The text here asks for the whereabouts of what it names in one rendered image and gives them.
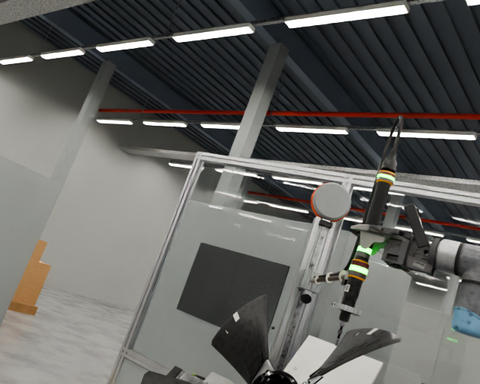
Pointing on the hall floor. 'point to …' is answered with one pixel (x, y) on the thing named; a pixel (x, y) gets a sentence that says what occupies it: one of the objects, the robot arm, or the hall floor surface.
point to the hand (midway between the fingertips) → (359, 228)
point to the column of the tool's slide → (299, 294)
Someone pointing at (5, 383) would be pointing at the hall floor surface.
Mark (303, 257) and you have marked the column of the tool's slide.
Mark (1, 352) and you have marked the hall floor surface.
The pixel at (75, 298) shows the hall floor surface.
